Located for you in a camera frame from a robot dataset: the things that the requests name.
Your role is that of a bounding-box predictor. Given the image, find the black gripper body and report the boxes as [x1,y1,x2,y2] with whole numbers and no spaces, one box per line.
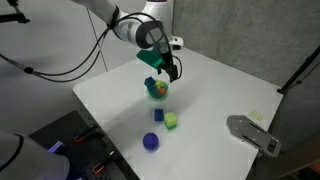
[158,46,175,71]

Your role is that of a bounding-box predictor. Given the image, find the large blue block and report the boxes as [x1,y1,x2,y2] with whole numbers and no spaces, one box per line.
[143,76,158,93]

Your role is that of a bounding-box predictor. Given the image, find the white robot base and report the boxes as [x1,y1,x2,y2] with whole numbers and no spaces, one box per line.
[0,131,71,180]

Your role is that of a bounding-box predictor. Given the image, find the yellow block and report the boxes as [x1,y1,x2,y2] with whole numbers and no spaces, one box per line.
[154,79,166,90]

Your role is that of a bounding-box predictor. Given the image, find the green bowl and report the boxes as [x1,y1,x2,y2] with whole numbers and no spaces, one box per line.
[146,79,170,100]

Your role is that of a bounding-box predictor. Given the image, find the small blue block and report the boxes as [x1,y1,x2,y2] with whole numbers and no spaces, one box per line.
[153,108,164,122]

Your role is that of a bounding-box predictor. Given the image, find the lime green block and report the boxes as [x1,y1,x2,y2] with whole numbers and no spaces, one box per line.
[163,111,178,131]

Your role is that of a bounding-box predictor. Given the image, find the purple ball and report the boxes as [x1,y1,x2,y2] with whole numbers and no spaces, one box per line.
[142,132,160,152]

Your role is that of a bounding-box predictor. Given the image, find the yellow-green sticky note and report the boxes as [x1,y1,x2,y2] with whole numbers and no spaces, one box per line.
[249,110,265,122]

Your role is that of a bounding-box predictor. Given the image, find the black orange-tipped clamp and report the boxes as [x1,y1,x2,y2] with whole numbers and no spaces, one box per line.
[92,151,116,175]
[73,123,100,144]

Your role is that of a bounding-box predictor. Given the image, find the black tripod pole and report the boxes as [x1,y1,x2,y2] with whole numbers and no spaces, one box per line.
[277,44,320,95]

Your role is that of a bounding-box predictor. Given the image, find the grey metal bracket plate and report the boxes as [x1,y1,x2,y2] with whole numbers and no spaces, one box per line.
[226,114,282,158]

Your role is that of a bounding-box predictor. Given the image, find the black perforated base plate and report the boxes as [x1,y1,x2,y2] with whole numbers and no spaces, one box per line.
[29,110,141,180]

